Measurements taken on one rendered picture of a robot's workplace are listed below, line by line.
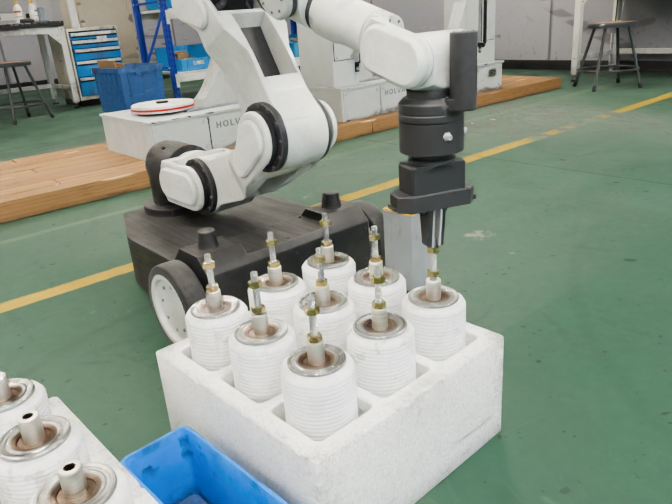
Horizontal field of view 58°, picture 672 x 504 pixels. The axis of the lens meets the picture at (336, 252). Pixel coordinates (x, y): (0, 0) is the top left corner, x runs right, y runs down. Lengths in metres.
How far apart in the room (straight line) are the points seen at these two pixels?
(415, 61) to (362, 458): 0.49
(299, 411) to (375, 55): 0.46
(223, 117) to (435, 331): 2.29
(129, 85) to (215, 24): 4.03
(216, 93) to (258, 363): 2.49
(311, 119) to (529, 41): 5.40
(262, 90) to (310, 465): 0.77
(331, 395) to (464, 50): 0.45
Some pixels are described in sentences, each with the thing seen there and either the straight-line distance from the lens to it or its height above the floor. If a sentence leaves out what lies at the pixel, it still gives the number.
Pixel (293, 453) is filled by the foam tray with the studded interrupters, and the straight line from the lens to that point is 0.78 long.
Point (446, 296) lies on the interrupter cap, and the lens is 0.94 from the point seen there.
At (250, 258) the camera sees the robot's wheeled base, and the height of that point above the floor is 0.18.
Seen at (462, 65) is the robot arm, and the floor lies 0.59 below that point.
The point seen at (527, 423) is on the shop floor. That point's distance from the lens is 1.11.
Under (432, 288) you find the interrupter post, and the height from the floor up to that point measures 0.27.
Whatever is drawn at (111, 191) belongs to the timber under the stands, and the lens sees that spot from 2.77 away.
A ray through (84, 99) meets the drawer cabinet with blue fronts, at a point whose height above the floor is 0.07.
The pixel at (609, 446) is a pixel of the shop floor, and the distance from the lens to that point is 1.09.
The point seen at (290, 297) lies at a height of 0.24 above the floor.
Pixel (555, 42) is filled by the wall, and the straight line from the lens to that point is 6.43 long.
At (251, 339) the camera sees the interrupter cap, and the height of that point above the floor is 0.25.
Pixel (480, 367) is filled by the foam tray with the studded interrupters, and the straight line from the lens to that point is 0.96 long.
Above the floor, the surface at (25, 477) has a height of 0.24.
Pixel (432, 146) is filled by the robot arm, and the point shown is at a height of 0.49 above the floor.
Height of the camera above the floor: 0.66
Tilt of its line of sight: 21 degrees down
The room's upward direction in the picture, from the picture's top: 4 degrees counter-clockwise
